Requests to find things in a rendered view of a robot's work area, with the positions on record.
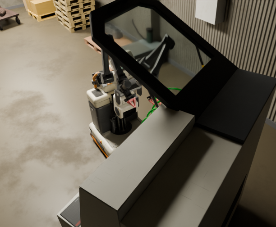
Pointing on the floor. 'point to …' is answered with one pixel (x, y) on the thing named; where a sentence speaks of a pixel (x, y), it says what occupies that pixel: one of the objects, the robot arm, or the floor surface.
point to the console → (131, 168)
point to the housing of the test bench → (209, 160)
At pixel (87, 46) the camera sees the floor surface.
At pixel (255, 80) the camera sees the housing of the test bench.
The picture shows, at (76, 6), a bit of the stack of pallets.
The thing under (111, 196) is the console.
